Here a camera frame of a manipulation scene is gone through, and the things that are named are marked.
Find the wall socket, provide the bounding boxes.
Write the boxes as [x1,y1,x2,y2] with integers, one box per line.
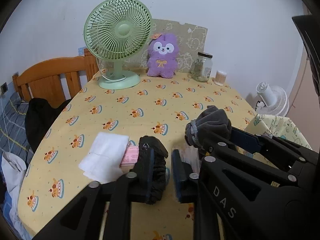
[0,82,8,96]

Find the beige patterned board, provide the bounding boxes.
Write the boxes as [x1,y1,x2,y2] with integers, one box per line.
[123,19,207,73]

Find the white floor fan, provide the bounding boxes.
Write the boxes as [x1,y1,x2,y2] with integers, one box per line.
[246,82,290,116]

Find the blue plaid bedding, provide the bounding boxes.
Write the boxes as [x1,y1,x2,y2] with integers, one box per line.
[0,92,34,166]

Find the white clothing pile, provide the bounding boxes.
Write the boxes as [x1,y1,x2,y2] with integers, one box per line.
[1,152,32,239]

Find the glass jar with lid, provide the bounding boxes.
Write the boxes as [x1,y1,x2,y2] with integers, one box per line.
[190,51,213,82]

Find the yellow cartoon tablecloth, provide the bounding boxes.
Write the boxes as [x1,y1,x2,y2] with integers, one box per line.
[18,72,255,235]

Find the pink tissue packet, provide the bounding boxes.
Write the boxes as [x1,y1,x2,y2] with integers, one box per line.
[120,146,139,169]

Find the black plastic bag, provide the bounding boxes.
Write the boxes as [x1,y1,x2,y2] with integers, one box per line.
[132,136,169,205]

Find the white folded tissue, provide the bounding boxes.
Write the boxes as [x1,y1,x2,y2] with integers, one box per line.
[78,132,129,184]

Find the cotton swab container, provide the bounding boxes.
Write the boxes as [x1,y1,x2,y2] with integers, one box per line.
[214,70,227,86]

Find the black clothing on bed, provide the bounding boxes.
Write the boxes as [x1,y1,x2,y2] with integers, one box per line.
[24,98,71,153]

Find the clear plastic bag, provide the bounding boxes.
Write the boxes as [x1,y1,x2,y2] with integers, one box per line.
[179,142,201,174]

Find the yellow cartoon storage bag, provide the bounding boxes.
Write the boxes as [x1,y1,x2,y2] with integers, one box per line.
[245,114,312,150]

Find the green desk fan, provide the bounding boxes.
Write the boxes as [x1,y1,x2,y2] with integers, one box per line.
[84,0,152,90]

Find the purple plush toy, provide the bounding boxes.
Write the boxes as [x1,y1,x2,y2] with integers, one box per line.
[147,33,179,79]

